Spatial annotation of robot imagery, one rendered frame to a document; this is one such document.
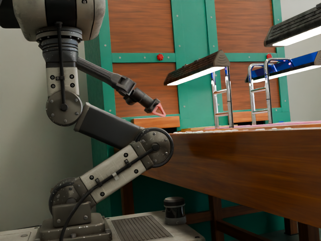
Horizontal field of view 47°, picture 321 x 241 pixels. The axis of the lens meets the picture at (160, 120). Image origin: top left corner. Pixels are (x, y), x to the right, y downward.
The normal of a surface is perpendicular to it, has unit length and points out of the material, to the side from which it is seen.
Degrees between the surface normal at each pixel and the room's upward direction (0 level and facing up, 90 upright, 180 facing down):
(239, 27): 90
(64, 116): 90
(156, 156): 91
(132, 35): 90
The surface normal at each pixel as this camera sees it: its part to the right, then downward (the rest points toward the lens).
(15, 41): 0.40, -0.05
